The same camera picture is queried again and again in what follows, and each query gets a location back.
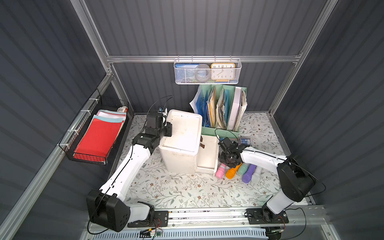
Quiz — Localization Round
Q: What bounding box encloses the blue lid pencil tube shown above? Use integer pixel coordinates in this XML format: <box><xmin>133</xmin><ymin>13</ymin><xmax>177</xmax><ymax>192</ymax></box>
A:
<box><xmin>239</xmin><ymin>137</ymin><xmax>252</xmax><ymax>146</ymax></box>

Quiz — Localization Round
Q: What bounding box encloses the orange microphone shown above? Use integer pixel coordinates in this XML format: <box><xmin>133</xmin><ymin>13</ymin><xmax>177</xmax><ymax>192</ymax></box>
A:
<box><xmin>226</xmin><ymin>164</ymin><xmax>242</xmax><ymax>180</ymax></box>

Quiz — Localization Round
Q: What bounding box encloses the pink microphone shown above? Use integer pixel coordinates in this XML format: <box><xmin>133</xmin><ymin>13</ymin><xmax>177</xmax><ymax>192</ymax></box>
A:
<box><xmin>215</xmin><ymin>163</ymin><xmax>227</xmax><ymax>179</ymax></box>

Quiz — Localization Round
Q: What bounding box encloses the white bottom drawer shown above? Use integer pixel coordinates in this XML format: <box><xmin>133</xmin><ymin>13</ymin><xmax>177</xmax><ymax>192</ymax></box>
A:
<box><xmin>196</xmin><ymin>135</ymin><xmax>219</xmax><ymax>176</ymax></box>

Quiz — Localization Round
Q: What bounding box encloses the purple microphone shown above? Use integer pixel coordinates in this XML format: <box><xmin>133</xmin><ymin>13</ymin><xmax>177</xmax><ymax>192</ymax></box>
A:
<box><xmin>242</xmin><ymin>164</ymin><xmax>257</xmax><ymax>184</ymax></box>

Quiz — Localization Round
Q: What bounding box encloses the white drawer cabinet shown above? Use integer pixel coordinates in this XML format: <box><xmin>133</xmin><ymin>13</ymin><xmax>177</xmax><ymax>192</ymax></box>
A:
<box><xmin>159</xmin><ymin>110</ymin><xmax>202</xmax><ymax>175</ymax></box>

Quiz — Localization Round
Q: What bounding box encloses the white microphone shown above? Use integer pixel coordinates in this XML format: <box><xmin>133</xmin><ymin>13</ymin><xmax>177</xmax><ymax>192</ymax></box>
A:
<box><xmin>252</xmin><ymin>167</ymin><xmax>263</xmax><ymax>185</ymax></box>

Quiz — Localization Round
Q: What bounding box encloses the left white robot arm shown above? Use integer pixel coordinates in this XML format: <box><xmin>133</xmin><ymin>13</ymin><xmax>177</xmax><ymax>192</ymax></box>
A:
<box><xmin>86</xmin><ymin>108</ymin><xmax>172</xmax><ymax>232</ymax></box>

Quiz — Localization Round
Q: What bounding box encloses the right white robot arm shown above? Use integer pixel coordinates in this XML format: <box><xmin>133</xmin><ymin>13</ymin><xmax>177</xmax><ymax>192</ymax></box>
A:
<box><xmin>219</xmin><ymin>138</ymin><xmax>317</xmax><ymax>222</ymax></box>

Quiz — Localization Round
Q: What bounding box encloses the green file organizer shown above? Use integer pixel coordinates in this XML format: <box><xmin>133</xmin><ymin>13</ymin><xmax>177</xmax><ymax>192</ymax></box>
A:
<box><xmin>190</xmin><ymin>85</ymin><xmax>248</xmax><ymax>138</ymax></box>

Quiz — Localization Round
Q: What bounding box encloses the red paper folder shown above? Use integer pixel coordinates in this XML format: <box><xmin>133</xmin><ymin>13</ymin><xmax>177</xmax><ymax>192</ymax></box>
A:
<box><xmin>74</xmin><ymin>115</ymin><xmax>125</xmax><ymax>163</ymax></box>

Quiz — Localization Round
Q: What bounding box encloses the blue box in basket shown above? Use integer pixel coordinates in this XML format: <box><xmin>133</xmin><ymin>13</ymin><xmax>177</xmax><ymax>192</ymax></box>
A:
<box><xmin>174</xmin><ymin>63</ymin><xmax>199</xmax><ymax>84</ymax></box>

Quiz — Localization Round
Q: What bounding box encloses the grey tape roll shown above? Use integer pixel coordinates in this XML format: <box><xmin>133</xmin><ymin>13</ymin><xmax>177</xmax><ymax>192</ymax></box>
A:
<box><xmin>195</xmin><ymin>64</ymin><xmax>211</xmax><ymax>83</ymax></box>

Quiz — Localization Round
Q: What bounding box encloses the yellow alarm clock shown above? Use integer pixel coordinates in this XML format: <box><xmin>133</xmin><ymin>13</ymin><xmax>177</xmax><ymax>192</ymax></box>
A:
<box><xmin>211</xmin><ymin>63</ymin><xmax>236</xmax><ymax>82</ymax></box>

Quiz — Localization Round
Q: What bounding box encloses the white wire wall basket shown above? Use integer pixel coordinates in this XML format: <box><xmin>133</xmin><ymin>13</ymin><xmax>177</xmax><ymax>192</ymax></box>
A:
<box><xmin>174</xmin><ymin>57</ymin><xmax>242</xmax><ymax>85</ymax></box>

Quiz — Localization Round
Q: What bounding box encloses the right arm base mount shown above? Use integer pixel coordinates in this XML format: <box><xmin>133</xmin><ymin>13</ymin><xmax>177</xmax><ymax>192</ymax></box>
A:
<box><xmin>244</xmin><ymin>206</ymin><xmax>289</xmax><ymax>225</ymax></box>

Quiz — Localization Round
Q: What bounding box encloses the black wire side basket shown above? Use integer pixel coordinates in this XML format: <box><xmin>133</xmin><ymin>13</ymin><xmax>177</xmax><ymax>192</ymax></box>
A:
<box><xmin>59</xmin><ymin>90</ymin><xmax>129</xmax><ymax>165</ymax></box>

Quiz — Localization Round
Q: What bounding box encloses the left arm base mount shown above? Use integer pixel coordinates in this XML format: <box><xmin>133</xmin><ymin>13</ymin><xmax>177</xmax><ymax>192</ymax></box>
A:
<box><xmin>127</xmin><ymin>211</ymin><xmax>170</xmax><ymax>228</ymax></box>

